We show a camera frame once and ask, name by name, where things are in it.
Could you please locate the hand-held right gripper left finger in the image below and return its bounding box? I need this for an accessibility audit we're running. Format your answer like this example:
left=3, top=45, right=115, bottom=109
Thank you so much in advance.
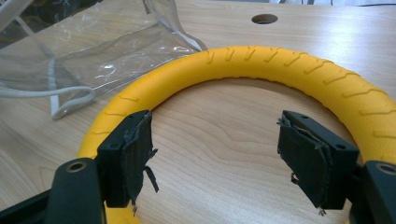
left=95, top=109, right=160, bottom=217

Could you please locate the clear plastic bag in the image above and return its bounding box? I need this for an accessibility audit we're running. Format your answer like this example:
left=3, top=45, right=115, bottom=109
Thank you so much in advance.
left=0, top=0, right=208, bottom=121

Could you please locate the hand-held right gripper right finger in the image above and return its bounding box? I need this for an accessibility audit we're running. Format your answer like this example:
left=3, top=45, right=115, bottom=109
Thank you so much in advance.
left=276, top=109, right=360, bottom=217

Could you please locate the yellow foam ring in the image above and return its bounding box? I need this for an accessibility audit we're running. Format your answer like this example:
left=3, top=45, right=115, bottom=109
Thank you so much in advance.
left=76, top=45, right=396, bottom=224

